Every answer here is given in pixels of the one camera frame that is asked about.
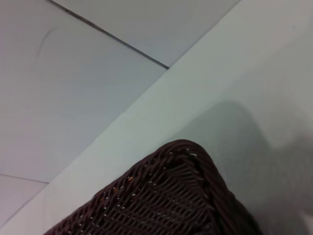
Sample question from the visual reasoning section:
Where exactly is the black woven rectangular basket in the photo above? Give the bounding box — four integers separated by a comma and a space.
44, 139, 264, 235

